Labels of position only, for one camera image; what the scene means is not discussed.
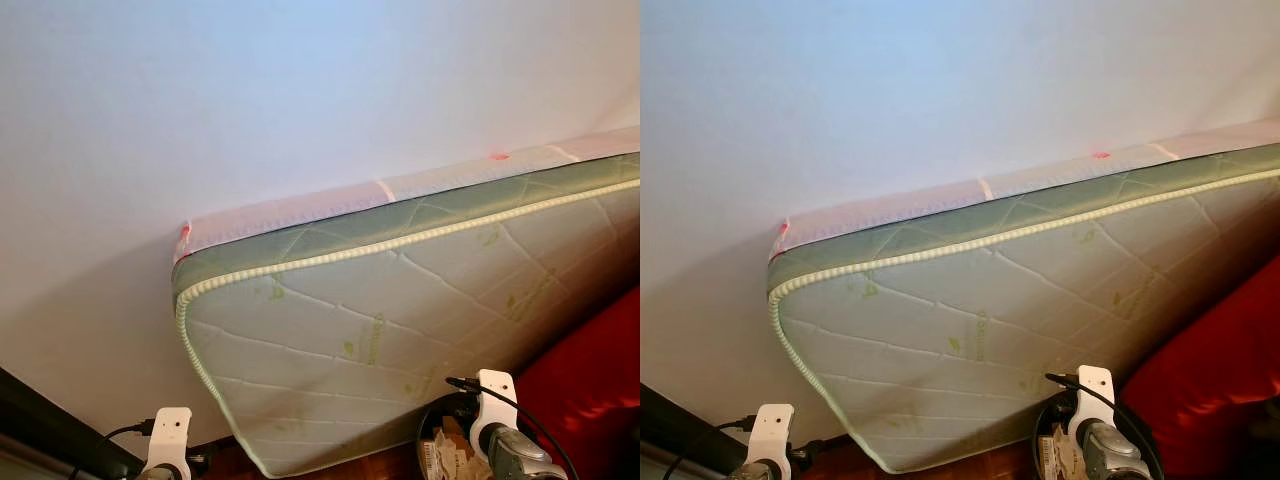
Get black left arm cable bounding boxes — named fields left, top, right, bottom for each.
left=68, top=420, right=153, bottom=480
left=662, top=415, right=756, bottom=480

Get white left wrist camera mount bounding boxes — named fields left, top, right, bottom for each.
left=745, top=403, right=796, bottom=471
left=143, top=406, right=193, bottom=471

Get black round bin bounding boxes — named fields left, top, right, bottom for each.
left=1033, top=388, right=1166, bottom=480
left=417, top=390, right=581, bottom=480

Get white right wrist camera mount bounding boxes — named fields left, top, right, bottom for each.
left=468, top=369, right=521, bottom=456
left=1068, top=365, right=1116, bottom=451

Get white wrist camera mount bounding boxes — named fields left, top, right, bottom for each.
left=745, top=403, right=796, bottom=471
left=468, top=369, right=521, bottom=456
left=1068, top=365, right=1116, bottom=451
left=143, top=406, right=193, bottom=471

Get red sofa cushion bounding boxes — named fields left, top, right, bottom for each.
left=1118, top=255, right=1280, bottom=480
left=515, top=287, right=641, bottom=480

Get brown cardboard scraps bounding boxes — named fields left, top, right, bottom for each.
left=420, top=418, right=481, bottom=480
left=1038, top=420, right=1076, bottom=480

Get black furniture edge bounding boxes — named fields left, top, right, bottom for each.
left=0, top=365, right=146, bottom=480
left=640, top=385, right=751, bottom=480

